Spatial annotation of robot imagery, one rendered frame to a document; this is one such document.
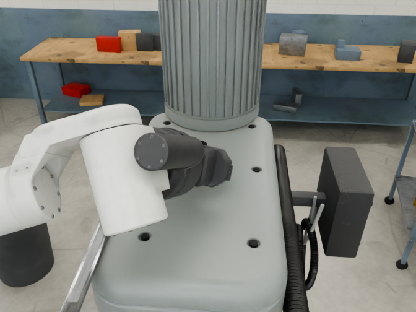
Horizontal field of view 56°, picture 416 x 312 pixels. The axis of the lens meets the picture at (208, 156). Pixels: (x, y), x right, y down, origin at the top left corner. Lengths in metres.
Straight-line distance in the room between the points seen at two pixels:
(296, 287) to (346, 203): 0.39
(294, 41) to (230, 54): 3.69
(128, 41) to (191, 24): 3.89
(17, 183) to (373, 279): 2.92
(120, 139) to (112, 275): 0.19
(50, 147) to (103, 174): 0.06
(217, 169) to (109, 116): 0.21
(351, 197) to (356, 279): 2.20
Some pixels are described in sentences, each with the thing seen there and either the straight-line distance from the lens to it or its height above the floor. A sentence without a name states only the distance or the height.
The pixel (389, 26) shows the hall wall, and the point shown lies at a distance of 5.12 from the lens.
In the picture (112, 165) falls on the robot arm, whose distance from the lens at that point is 0.37.
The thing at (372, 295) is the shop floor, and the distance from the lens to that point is 3.06.
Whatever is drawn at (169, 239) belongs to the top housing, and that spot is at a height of 1.89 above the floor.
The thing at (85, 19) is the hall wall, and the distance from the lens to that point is 5.19.
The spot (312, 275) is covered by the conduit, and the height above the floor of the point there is 1.47.
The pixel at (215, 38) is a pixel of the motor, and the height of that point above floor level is 2.07.
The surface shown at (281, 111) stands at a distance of 4.63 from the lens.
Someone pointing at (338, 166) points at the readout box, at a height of 1.72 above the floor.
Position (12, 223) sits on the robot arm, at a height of 2.01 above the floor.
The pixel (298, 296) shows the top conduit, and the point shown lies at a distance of 0.59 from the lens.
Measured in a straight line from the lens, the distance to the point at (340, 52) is 4.40.
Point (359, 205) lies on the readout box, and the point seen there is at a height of 1.69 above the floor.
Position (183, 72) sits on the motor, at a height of 2.01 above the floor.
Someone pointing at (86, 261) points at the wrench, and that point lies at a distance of 0.51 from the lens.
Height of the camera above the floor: 2.26
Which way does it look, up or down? 33 degrees down
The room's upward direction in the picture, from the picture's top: straight up
